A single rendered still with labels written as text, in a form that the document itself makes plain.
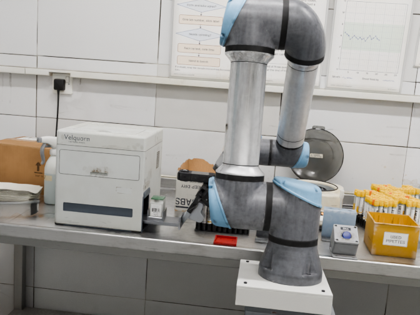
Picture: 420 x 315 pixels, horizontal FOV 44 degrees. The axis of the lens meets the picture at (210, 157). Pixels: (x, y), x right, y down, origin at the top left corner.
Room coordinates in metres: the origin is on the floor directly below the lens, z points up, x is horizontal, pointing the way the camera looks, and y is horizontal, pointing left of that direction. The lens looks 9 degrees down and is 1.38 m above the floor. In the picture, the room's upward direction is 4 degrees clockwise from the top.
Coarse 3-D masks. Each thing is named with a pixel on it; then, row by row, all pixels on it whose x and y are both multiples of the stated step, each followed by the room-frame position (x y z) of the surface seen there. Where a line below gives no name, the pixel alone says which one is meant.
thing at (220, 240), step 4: (216, 236) 1.52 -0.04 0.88; (220, 236) 1.53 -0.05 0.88; (224, 236) 1.53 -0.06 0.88; (228, 236) 1.53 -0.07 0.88; (232, 236) 1.53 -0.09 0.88; (216, 240) 1.50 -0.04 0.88; (220, 240) 1.50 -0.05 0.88; (224, 240) 1.51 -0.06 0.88; (228, 240) 1.51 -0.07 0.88; (232, 240) 1.51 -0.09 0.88; (236, 240) 1.50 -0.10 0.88; (220, 244) 1.47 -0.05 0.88; (224, 244) 1.47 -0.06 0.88; (228, 244) 1.47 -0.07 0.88; (232, 244) 1.46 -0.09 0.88
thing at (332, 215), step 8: (328, 208) 1.60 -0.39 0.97; (336, 208) 1.61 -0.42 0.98; (328, 216) 1.59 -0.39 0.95; (336, 216) 1.58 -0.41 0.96; (344, 216) 1.58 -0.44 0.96; (352, 216) 1.57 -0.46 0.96; (328, 224) 1.59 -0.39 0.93; (344, 224) 1.58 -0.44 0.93; (352, 224) 1.57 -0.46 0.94; (328, 232) 1.59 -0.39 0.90; (328, 240) 1.57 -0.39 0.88
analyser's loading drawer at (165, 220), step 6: (144, 216) 1.57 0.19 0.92; (150, 216) 1.54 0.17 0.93; (162, 216) 1.53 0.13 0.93; (168, 216) 1.59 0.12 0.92; (180, 216) 1.53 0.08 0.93; (144, 222) 1.54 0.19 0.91; (150, 222) 1.53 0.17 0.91; (156, 222) 1.53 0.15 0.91; (162, 222) 1.53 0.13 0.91; (168, 222) 1.52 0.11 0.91; (174, 222) 1.53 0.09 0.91; (180, 222) 1.52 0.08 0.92; (180, 228) 1.53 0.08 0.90
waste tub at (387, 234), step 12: (372, 216) 1.60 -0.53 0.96; (384, 216) 1.60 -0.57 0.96; (396, 216) 1.59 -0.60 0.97; (408, 216) 1.58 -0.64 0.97; (372, 228) 1.49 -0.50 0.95; (384, 228) 1.47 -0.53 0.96; (396, 228) 1.47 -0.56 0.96; (408, 228) 1.47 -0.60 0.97; (372, 240) 1.48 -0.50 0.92; (384, 240) 1.47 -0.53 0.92; (396, 240) 1.47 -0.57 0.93; (408, 240) 1.47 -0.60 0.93; (372, 252) 1.48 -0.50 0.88; (384, 252) 1.47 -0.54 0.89; (396, 252) 1.47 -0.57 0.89; (408, 252) 1.46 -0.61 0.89
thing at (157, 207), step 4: (152, 200) 1.55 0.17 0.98; (156, 200) 1.55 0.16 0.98; (160, 200) 1.55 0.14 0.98; (164, 200) 1.57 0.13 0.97; (152, 204) 1.54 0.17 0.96; (156, 204) 1.54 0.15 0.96; (160, 204) 1.54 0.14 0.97; (164, 204) 1.57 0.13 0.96; (152, 208) 1.54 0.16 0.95; (156, 208) 1.54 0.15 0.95; (160, 208) 1.54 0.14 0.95; (164, 208) 1.58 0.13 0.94; (152, 212) 1.54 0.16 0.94; (156, 212) 1.54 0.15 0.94; (160, 212) 1.54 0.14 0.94; (152, 216) 1.54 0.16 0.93; (156, 216) 1.54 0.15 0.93; (160, 216) 1.54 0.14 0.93
